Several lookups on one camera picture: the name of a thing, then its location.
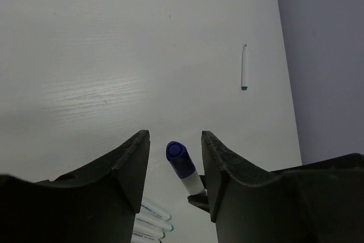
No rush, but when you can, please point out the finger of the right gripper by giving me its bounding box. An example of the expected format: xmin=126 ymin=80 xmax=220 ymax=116
xmin=188 ymin=175 xmax=210 ymax=214

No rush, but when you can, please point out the dark green pen body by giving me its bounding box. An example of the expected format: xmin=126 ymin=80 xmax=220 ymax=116
xmin=241 ymin=44 xmax=249 ymax=90

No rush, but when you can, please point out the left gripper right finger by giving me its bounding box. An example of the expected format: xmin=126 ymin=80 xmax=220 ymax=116
xmin=201 ymin=131 xmax=363 ymax=242

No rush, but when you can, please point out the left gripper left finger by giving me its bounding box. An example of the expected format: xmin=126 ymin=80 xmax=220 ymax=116
xmin=1 ymin=130 xmax=150 ymax=242

